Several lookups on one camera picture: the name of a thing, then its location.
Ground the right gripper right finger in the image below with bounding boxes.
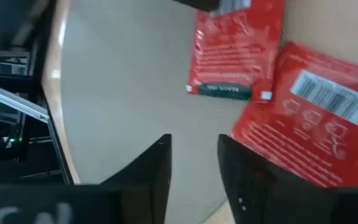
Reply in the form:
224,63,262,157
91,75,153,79
218,134,358,224

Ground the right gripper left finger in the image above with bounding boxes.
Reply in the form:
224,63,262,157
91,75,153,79
0,133,173,224

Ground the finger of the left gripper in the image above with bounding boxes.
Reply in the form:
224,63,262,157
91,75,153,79
172,0,221,12

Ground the red tea bag packet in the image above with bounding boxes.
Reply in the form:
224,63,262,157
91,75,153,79
231,40,358,189
185,0,286,103

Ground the round grey mat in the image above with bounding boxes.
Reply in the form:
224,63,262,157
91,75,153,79
59,0,251,224

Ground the silver bracket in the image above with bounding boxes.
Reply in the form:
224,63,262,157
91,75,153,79
0,83,51,124

